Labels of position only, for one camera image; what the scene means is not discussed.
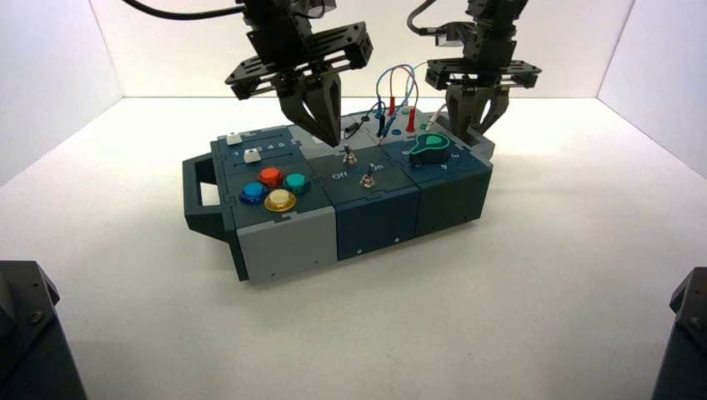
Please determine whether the white jumper cable with plugs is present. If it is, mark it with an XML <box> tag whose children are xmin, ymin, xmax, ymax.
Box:
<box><xmin>407</xmin><ymin>59</ymin><xmax>449</xmax><ymax>127</ymax></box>

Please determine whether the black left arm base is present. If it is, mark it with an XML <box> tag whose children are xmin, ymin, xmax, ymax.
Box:
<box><xmin>0</xmin><ymin>260</ymin><xmax>88</xmax><ymax>400</ymax></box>

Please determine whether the green rotary knob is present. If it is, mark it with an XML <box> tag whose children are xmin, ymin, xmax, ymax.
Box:
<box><xmin>407</xmin><ymin>132</ymin><xmax>455</xmax><ymax>167</ymax></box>

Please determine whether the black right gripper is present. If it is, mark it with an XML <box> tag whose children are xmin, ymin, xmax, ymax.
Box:
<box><xmin>425</xmin><ymin>0</ymin><xmax>541</xmax><ymax>146</ymax></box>

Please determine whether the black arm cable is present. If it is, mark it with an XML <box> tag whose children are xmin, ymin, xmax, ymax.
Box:
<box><xmin>407</xmin><ymin>0</ymin><xmax>443</xmax><ymax>37</ymax></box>
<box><xmin>121</xmin><ymin>0</ymin><xmax>247</xmax><ymax>22</ymax></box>

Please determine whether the blue round push button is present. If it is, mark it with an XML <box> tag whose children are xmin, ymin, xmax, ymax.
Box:
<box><xmin>238</xmin><ymin>182</ymin><xmax>270</xmax><ymax>207</ymax></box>

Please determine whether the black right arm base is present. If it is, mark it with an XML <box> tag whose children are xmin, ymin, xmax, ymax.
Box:
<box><xmin>651</xmin><ymin>266</ymin><xmax>707</xmax><ymax>400</ymax></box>

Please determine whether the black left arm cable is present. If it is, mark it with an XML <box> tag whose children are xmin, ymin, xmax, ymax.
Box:
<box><xmin>121</xmin><ymin>0</ymin><xmax>247</xmax><ymax>22</ymax></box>

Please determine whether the black jumper cable with plugs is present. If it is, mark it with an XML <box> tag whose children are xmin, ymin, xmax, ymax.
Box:
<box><xmin>343</xmin><ymin>102</ymin><xmax>388</xmax><ymax>142</ymax></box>

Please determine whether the orange round push button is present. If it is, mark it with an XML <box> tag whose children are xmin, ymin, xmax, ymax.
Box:
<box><xmin>258</xmin><ymin>167</ymin><xmax>284</xmax><ymax>189</ymax></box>

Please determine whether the dark teal grey control box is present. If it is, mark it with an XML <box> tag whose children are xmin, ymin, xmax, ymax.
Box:
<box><xmin>183</xmin><ymin>107</ymin><xmax>497</xmax><ymax>283</ymax></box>

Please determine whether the yellow round push button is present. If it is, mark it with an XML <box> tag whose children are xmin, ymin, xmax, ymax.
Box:
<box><xmin>263</xmin><ymin>188</ymin><xmax>297</xmax><ymax>213</ymax></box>

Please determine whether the red jumper cable with plugs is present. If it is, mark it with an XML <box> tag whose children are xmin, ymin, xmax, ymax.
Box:
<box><xmin>386</xmin><ymin>65</ymin><xmax>419</xmax><ymax>133</ymax></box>

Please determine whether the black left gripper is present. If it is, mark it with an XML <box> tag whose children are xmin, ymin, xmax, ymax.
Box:
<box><xmin>225</xmin><ymin>0</ymin><xmax>374</xmax><ymax>148</ymax></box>

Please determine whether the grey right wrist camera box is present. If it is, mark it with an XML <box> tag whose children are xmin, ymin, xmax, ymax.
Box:
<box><xmin>434</xmin><ymin>22</ymin><xmax>469</xmax><ymax>50</ymax></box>

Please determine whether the teal round push button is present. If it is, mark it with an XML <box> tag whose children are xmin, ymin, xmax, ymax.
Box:
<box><xmin>283</xmin><ymin>172</ymin><xmax>311</xmax><ymax>195</ymax></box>

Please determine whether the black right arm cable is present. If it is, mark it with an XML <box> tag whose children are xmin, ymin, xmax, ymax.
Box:
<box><xmin>407</xmin><ymin>0</ymin><xmax>443</xmax><ymax>37</ymax></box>

